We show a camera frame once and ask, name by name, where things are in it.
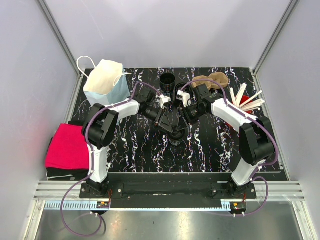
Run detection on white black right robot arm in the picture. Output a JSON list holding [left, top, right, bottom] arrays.
[[176, 84, 279, 199]]

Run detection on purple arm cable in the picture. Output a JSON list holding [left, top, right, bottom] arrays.
[[59, 82, 165, 237], [178, 79, 280, 217]]

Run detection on aluminium frame post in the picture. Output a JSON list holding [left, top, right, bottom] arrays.
[[35, 0, 81, 76], [252, 0, 300, 74]]

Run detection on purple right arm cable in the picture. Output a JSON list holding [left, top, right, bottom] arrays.
[[178, 79, 280, 217]]

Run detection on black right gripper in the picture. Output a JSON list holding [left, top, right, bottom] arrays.
[[177, 103, 207, 132]]

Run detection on light blue paper bag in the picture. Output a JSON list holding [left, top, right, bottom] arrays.
[[76, 55, 130, 106]]

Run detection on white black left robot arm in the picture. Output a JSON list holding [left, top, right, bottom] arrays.
[[82, 89, 174, 198]]

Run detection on black cup lid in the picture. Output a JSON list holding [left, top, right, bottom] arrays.
[[168, 129, 186, 138]]

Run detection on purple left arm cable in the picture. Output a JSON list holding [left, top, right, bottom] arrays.
[[59, 82, 165, 237]]

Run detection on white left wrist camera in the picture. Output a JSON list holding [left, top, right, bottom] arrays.
[[159, 94, 172, 108]]

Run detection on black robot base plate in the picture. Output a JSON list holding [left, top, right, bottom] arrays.
[[79, 172, 257, 211]]

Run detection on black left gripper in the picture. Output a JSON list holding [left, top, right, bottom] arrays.
[[141, 106, 173, 134]]

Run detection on red plastic cup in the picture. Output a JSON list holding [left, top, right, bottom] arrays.
[[226, 94, 252, 131]]

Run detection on white wrapped straw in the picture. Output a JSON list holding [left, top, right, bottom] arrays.
[[239, 90, 263, 109], [235, 83, 247, 108], [230, 87, 241, 108], [241, 99, 265, 112]]

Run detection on aluminium frame post left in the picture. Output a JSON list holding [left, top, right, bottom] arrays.
[[35, 0, 81, 76]]

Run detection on black coffee cup with lid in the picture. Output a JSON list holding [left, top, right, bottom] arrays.
[[174, 82, 192, 97]]

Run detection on aluminium frame post right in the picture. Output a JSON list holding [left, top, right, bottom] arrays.
[[252, 0, 300, 74]]

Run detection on pink cloth on black pad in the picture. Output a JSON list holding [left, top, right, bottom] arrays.
[[44, 123, 90, 181]]

